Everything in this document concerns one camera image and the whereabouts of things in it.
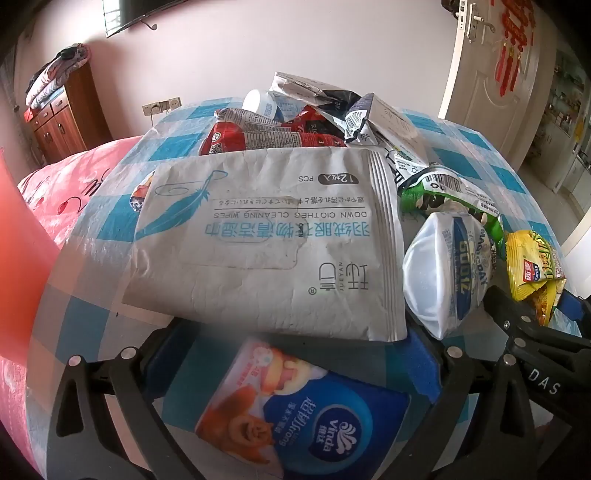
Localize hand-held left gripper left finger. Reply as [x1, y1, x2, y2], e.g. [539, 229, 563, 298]
[48, 323, 218, 480]

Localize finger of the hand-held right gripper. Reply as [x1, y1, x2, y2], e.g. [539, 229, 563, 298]
[482, 285, 591, 365]
[556, 291, 591, 337]

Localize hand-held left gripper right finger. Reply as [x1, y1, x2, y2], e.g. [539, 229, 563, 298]
[392, 330, 550, 480]

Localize yellow snack packet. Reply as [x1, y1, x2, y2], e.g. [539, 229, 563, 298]
[505, 229, 568, 326]

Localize blue tissue packet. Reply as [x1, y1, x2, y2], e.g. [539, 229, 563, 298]
[194, 339, 411, 480]

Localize large white wipes packet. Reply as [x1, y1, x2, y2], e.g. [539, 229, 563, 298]
[122, 148, 409, 342]

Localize orange plastic bin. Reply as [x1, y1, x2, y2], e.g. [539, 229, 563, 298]
[0, 148, 63, 365]

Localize white milk carton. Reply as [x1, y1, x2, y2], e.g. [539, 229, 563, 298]
[344, 92, 432, 190]

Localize white cup with blue label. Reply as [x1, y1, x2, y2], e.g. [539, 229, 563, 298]
[402, 211, 499, 340]

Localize green snack packet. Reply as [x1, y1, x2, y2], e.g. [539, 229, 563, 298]
[399, 164, 506, 259]

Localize small orange snack packet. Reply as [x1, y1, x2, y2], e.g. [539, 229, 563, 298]
[130, 173, 155, 213]

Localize blue checkered tablecloth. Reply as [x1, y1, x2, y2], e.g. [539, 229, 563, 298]
[28, 99, 585, 480]

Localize pink printed blanket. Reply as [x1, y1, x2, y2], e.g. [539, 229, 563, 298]
[0, 135, 146, 480]

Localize display shelf with items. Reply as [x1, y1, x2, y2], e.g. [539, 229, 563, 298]
[540, 51, 591, 195]

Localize red snack packet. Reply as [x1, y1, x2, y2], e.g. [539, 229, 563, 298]
[198, 104, 347, 158]

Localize white door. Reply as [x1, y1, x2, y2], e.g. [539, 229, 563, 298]
[438, 0, 543, 171]

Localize wooden cabinet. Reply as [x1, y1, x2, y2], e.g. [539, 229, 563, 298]
[23, 69, 114, 164]

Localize white plastic jar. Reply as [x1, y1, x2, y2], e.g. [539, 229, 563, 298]
[242, 89, 284, 125]

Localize red door decoration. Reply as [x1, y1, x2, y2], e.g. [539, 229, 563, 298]
[494, 0, 539, 97]

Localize crumpled silver packet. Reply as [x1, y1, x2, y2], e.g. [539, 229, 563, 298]
[270, 71, 363, 125]

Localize folded blankets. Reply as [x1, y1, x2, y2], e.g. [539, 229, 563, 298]
[25, 44, 90, 112]

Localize wall socket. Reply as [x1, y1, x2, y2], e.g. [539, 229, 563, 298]
[142, 96, 182, 116]

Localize metal door handle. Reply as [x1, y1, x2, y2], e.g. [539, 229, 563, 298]
[464, 2, 497, 40]

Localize wall-mounted television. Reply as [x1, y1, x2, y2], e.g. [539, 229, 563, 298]
[99, 0, 160, 38]

